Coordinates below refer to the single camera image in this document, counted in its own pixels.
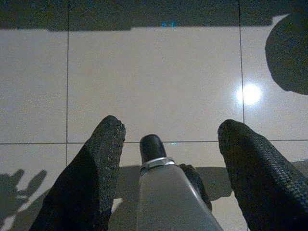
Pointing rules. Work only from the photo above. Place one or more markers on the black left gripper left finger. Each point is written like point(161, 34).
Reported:
point(89, 183)

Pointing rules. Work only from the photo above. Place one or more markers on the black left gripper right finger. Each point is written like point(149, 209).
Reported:
point(264, 187)

